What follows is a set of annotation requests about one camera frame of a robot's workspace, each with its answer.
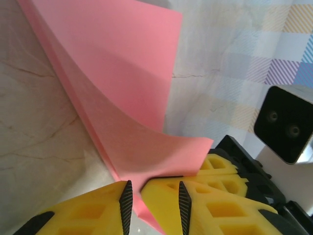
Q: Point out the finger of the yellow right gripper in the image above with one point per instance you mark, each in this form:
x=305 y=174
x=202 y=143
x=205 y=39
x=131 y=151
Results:
x=161 y=195
x=220 y=164

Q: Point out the pink paper sheet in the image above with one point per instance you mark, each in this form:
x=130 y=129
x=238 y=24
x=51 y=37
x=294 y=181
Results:
x=122 y=85

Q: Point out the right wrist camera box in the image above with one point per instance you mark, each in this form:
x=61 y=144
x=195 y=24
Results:
x=281 y=122

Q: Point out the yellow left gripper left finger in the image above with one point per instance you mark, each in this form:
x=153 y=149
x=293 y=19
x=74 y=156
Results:
x=85 y=215

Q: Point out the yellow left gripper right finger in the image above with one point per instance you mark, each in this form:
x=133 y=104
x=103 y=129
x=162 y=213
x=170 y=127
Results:
x=232 y=215

